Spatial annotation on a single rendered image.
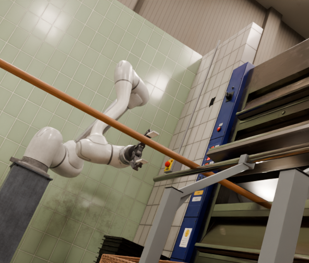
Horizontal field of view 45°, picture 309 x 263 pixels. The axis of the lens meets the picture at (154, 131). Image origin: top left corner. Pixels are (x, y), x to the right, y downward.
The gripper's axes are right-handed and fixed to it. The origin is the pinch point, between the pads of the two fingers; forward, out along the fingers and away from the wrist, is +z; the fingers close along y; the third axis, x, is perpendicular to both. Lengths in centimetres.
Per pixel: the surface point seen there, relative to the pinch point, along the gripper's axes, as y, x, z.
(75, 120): -33, 20, -116
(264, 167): -17, -57, 4
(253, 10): -485, -223, -372
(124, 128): 1.0, 15.4, 7.7
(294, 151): 5, -18, 66
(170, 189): 25, 5, 46
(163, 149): 0.9, -3.4, 7.7
